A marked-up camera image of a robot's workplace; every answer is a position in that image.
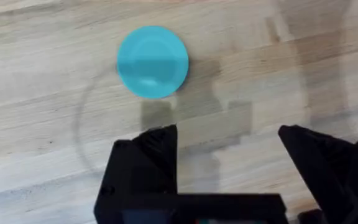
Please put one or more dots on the small blue plate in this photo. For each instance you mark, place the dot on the small blue plate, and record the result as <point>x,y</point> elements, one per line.
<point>152,62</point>

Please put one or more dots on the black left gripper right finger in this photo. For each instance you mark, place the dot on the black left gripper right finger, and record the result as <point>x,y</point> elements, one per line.
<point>331,168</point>

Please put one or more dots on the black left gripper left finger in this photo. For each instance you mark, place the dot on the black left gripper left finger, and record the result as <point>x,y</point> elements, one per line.
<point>148,165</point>

